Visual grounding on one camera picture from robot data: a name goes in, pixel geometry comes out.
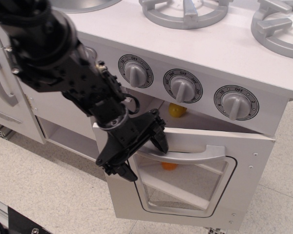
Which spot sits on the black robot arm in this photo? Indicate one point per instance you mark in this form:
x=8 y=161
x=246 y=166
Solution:
x=49 y=57

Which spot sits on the aluminium frame rail left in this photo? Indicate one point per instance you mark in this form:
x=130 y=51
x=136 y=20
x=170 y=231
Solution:
x=6 y=133

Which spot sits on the middle grey stove knob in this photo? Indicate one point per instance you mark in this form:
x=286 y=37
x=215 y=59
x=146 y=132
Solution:
x=183 y=86

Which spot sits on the right grey stove knob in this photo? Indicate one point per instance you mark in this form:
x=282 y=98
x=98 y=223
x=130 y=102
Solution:
x=236 y=103

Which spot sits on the white oven door with window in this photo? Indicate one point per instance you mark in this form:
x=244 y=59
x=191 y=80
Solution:
x=213 y=194

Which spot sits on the white left cabinet door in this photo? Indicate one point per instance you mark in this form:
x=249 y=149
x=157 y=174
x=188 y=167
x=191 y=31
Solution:
x=15 y=111

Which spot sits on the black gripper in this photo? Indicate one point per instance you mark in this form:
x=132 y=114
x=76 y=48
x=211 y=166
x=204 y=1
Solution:
x=127 y=138

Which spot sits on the left grey stove knob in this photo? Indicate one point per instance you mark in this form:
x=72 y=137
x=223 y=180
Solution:
x=135 y=71

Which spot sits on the yellow toy pepper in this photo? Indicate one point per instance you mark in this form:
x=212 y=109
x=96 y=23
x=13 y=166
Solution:
x=176 y=110

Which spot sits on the orange toy fruit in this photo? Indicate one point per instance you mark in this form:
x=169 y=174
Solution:
x=169 y=166

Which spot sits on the aluminium frame rail right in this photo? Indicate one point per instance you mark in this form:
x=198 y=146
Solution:
x=217 y=231

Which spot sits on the middle silver burner grate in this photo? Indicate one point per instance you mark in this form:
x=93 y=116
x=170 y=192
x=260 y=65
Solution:
x=190 y=18

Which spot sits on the silver burner grate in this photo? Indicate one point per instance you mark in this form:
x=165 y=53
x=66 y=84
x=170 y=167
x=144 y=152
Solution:
x=190 y=18
x=272 y=26

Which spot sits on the grey stove knob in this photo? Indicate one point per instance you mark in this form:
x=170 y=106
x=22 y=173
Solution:
x=236 y=103
x=183 y=86
x=135 y=71

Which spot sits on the silver oven door handle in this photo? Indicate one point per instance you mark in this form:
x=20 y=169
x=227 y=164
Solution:
x=210 y=154

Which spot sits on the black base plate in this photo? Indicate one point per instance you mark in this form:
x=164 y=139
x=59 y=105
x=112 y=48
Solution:
x=20 y=224

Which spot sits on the aluminium frame rail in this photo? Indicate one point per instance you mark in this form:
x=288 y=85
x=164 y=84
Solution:
x=6 y=133
x=217 y=231

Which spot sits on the right silver burner grate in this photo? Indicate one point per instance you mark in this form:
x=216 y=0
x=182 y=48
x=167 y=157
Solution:
x=272 y=26

